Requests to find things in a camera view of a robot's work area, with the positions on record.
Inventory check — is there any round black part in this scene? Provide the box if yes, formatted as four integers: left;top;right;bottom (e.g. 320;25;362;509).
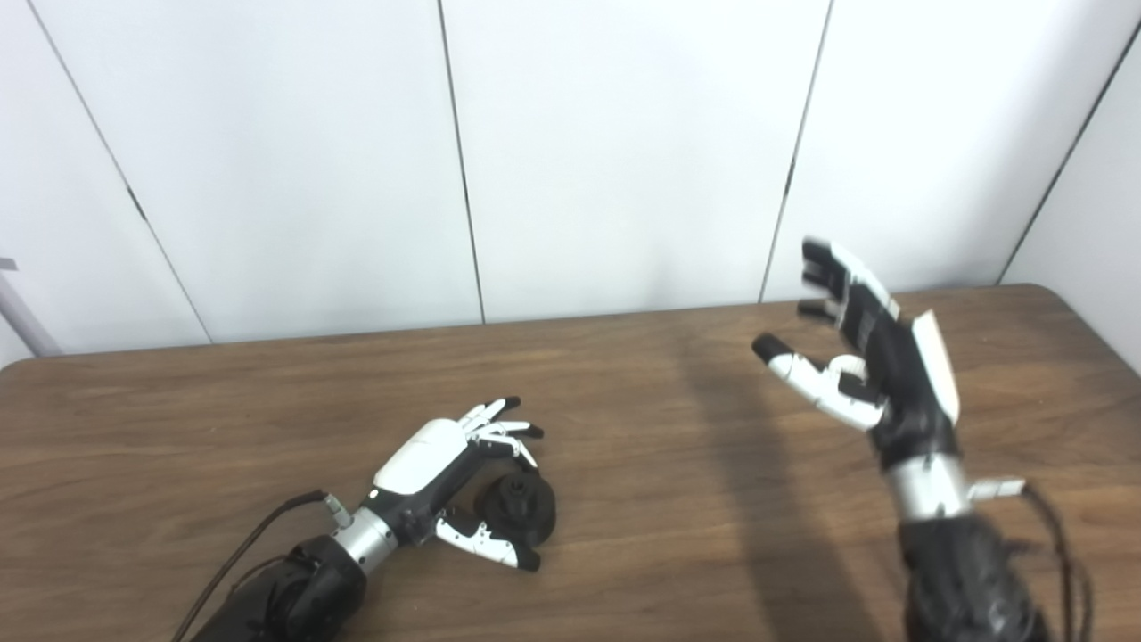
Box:
471;471;560;547

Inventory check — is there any grey wall post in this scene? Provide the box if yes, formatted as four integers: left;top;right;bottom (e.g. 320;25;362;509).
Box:
0;284;63;358

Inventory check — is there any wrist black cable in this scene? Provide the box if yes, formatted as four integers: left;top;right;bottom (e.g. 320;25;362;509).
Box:
169;489;354;642
967;478;1096;642

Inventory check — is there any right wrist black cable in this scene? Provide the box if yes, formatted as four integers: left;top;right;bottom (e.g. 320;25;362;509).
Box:
967;478;1096;642

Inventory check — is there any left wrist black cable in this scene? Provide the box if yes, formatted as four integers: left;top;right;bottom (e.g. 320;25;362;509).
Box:
169;489;354;642

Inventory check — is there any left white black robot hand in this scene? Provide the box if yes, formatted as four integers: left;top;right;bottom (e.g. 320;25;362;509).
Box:
361;397;546;572

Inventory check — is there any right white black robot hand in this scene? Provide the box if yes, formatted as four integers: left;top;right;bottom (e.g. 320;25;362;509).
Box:
751;236;964;472

